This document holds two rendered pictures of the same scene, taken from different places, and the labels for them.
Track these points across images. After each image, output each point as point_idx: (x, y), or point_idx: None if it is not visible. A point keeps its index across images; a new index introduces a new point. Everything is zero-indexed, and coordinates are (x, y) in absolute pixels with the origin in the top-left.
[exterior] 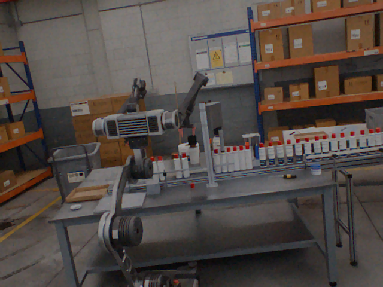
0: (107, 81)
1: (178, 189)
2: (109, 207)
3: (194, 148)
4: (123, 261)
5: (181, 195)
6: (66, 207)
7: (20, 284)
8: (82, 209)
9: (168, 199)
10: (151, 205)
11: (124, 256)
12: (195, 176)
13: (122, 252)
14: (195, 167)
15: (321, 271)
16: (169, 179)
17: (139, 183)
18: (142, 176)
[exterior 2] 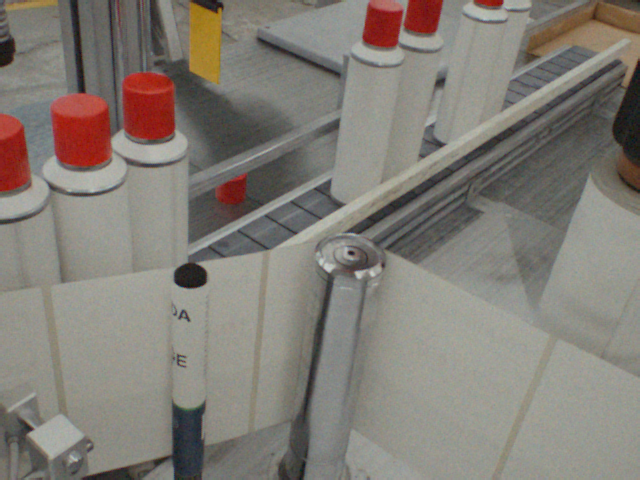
0: None
1: (284, 156)
2: (366, 8)
3: (591, 171)
4: (154, 57)
5: (195, 123)
6: (542, 8)
7: None
8: (461, 8)
9: (220, 89)
10: (235, 49)
11: (163, 54)
12: (286, 212)
13: (154, 30)
14: (281, 139)
15: None
16: (428, 153)
17: (521, 93)
18: None
